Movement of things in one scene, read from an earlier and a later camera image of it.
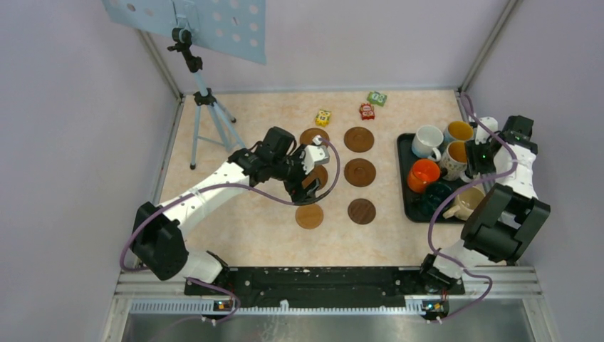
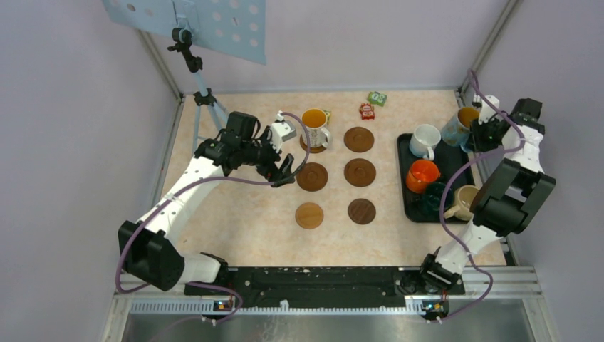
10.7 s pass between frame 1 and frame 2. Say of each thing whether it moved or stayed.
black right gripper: moved
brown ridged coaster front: stayed
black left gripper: moved
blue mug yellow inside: moved
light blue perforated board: stayed
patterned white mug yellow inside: moved
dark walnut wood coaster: stayed
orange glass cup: stayed
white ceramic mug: stayed
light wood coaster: stayed
